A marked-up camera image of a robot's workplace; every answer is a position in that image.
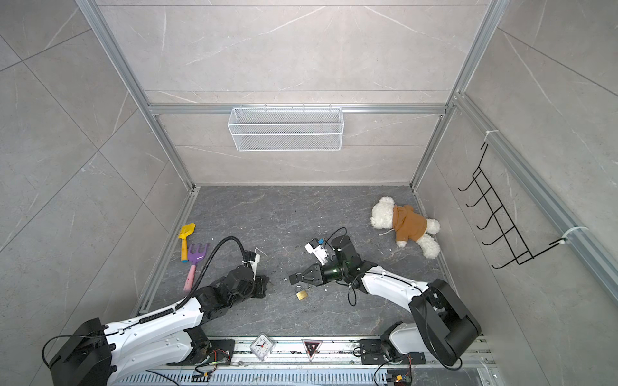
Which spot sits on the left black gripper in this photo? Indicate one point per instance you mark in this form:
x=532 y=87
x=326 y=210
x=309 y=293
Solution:
x=262 y=281

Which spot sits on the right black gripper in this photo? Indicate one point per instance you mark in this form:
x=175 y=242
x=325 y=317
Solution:
x=318 y=275

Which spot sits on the black padlock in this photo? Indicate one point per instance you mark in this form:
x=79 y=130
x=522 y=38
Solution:
x=293 y=279

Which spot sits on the brass padlock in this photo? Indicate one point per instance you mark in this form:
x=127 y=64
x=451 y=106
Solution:
x=301 y=293

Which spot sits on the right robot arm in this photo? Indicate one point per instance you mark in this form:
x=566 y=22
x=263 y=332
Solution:
x=442 y=324

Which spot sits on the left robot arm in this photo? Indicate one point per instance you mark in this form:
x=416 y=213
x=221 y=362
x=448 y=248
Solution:
x=103 y=354

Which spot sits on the small white clock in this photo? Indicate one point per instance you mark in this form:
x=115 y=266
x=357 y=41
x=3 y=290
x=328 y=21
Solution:
x=262 y=346

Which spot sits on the red triangle warning sign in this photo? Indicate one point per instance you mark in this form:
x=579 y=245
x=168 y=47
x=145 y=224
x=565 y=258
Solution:
x=312 y=347

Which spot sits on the purple pink toy rake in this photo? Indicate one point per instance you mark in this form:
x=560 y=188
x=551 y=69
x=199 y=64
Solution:
x=196 y=253

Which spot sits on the yellow toy shovel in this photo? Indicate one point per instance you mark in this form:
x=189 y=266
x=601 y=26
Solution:
x=185 y=232

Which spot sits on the white teddy bear brown hoodie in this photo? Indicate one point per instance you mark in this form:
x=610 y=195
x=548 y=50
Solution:
x=407 y=225

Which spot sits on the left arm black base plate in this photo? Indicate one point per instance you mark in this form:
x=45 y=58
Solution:
x=218 y=351

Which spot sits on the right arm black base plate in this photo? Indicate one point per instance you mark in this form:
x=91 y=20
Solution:
x=376 y=351

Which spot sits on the white wire mesh basket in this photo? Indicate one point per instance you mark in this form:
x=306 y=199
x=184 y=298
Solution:
x=287 y=128

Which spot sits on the black wire hook rack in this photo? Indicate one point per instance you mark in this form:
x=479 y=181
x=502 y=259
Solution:
x=499 y=215

